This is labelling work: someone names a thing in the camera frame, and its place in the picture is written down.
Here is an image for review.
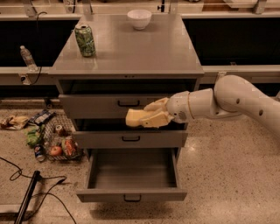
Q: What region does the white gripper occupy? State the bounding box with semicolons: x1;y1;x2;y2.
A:
139;91;193;128

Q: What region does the yellow sponge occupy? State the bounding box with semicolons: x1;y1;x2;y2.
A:
125;108;151;127

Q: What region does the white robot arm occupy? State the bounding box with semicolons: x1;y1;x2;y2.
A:
139;75;280;137

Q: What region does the grey drawer cabinet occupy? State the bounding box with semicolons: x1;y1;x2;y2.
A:
48;13;205;156

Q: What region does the grey bottom drawer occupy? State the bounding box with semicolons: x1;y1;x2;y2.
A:
77;148;186;202

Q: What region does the grey drawer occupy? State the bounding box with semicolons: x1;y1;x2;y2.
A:
59;79;196;119
77;148;186;202
73;119;187;149

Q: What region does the grey middle drawer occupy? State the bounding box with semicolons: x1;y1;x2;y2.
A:
73;119;187;149

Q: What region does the grey top drawer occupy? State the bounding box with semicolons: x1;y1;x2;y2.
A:
59;79;196;119

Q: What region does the orange snack bag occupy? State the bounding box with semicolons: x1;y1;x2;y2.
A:
62;138;76;157

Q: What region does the white bowl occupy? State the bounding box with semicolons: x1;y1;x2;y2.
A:
127;10;152;30

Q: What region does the small red can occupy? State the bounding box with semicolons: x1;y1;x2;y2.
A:
55;125;65;137

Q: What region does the red apple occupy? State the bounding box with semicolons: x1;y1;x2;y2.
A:
50;146;62;157

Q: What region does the green soda can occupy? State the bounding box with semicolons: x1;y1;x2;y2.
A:
74;24;95;57

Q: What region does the blue snack bag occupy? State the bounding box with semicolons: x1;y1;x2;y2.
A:
29;109;55;126

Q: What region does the blue soda can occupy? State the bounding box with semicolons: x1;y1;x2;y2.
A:
34;144;46;162

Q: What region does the green chip bag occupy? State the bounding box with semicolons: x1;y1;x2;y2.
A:
26;125;45;148

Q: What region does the black metal bar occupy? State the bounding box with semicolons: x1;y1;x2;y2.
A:
14;171;40;224

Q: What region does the clear plastic water bottle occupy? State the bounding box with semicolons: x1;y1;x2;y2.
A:
20;45;38;72

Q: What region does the brown snack bag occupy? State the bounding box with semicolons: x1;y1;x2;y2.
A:
0;115;29;130

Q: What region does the wire basket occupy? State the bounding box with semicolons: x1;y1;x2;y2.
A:
44;114;82;161

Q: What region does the black floor cable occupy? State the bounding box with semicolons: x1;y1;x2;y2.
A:
0;157;77;224

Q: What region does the black hanging cable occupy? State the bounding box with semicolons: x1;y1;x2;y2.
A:
31;11;48;86

